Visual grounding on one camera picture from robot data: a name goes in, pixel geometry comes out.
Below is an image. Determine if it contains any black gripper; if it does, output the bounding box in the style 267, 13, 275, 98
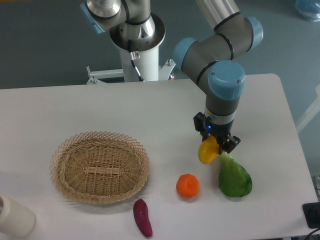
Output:
193, 112, 241, 154

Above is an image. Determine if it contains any yellow mango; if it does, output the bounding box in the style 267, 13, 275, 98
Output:
198, 135, 220, 165

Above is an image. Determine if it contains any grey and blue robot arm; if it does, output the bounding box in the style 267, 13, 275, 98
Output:
80, 0, 263, 153

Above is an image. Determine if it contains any woven bamboo basket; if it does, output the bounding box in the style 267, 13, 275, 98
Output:
49, 131, 149, 205

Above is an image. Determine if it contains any green bok choy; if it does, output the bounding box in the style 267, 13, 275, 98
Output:
218, 152, 253, 198

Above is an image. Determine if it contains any orange tangerine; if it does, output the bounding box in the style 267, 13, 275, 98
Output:
176, 173, 200, 199

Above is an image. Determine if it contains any purple sweet potato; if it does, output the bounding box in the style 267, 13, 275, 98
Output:
133, 199, 153, 238

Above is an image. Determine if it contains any white frame leg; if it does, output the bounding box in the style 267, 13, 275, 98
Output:
295, 85, 320, 134

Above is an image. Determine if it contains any black device with cable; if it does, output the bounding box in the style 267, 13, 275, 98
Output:
302, 202, 320, 240

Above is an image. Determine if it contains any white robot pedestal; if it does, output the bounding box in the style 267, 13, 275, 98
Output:
86, 13, 176, 85

